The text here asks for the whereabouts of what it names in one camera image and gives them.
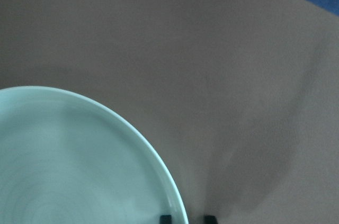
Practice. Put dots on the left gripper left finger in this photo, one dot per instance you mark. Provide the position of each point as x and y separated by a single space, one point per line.
165 219

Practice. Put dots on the light green ceramic plate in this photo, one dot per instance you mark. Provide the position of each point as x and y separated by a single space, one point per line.
66 158

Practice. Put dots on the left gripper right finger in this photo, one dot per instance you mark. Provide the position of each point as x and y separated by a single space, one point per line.
209 219

